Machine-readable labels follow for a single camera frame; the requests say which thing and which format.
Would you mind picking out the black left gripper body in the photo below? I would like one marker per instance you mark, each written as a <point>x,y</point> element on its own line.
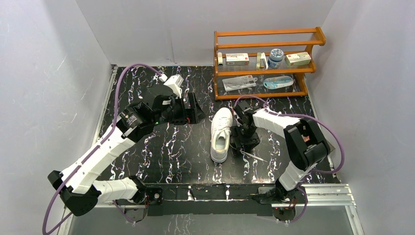
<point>187,108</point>

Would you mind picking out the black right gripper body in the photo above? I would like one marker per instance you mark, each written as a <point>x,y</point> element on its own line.
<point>247,135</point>

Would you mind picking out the white shoelace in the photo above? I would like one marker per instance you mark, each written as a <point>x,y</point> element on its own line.
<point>248,154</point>

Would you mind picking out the white sneaker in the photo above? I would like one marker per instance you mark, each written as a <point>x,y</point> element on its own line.
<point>220,134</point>

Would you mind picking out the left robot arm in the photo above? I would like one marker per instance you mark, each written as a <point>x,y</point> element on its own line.
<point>78,186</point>

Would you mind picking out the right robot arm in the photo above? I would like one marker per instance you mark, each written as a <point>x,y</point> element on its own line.
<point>305,142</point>

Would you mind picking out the white flat packet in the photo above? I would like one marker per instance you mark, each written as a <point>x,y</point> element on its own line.
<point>237,83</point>

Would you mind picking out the blue oval package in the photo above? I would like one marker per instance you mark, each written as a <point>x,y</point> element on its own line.
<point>278,82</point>

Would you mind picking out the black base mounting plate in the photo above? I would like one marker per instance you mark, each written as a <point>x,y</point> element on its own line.
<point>259,199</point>

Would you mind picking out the white box on left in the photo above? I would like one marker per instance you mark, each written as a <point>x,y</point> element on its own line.
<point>237,59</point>

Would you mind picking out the white box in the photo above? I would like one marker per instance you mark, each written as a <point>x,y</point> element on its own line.
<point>297,59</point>
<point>237,59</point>

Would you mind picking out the orange wooden shelf rack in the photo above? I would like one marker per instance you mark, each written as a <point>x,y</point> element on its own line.
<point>258,41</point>

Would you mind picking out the beige clip item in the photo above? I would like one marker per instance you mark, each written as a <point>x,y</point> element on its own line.
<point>261,61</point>

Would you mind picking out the blue white round jar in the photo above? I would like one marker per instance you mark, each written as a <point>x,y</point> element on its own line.
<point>276,56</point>

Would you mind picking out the white box on right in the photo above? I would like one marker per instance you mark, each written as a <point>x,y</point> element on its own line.
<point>297,59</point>

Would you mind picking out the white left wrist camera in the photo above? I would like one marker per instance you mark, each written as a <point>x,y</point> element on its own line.
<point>174,82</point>

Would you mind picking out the aluminium rail frame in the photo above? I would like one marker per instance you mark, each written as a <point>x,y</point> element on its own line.
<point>329,209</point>

